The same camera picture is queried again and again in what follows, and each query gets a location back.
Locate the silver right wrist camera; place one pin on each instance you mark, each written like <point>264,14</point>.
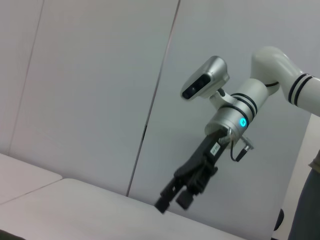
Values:
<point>205,78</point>

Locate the dark green FREE! t-shirt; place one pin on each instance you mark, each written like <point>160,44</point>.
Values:
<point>307,200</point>

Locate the black rounded object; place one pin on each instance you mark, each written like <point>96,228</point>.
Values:
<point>279,220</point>

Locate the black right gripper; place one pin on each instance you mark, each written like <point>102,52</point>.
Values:
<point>200,160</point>

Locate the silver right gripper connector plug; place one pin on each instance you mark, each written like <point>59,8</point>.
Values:
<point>248,143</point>

